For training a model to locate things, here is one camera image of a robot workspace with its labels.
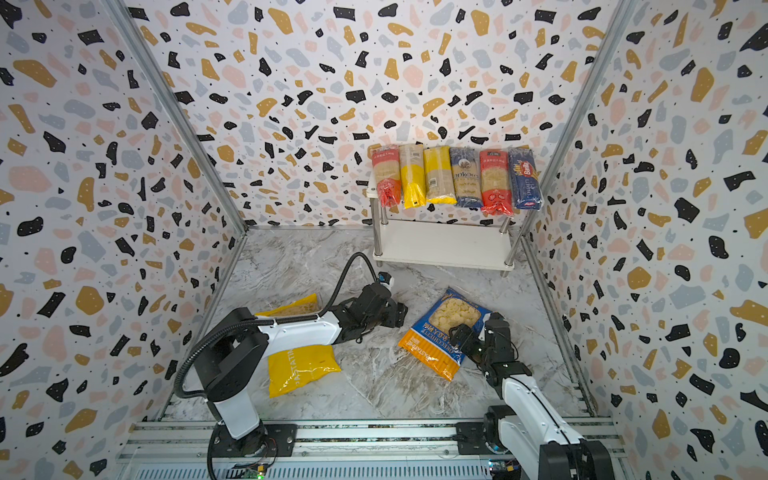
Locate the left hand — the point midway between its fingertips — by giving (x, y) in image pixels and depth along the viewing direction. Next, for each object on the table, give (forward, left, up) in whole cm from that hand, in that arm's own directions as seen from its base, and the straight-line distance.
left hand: (401, 303), depth 88 cm
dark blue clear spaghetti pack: (+27, -19, +26) cm, 42 cm away
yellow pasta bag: (-16, +31, -6) cm, 35 cm away
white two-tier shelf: (+27, -28, -5) cm, 39 cm away
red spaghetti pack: (+34, +4, +26) cm, 43 cm away
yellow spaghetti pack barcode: (+29, -3, +27) cm, 40 cm away
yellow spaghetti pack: (+25, -11, +27) cm, 38 cm away
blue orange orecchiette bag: (-8, -8, -9) cm, 14 cm away
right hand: (-7, -16, -5) cm, 18 cm away
